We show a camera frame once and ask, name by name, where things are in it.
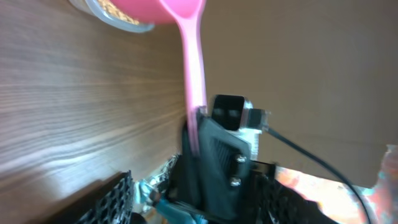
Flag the pink plastic measuring scoop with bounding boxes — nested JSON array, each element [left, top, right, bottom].
[[111, 0, 207, 154]]

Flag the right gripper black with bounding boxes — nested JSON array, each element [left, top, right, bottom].
[[155, 118, 337, 224]]

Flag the yellow soybeans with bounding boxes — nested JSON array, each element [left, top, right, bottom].
[[97, 0, 140, 25]]

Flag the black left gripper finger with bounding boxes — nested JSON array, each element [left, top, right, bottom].
[[52, 171, 133, 224]]

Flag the clear plastic container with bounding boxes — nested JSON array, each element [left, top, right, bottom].
[[69, 0, 155, 33]]

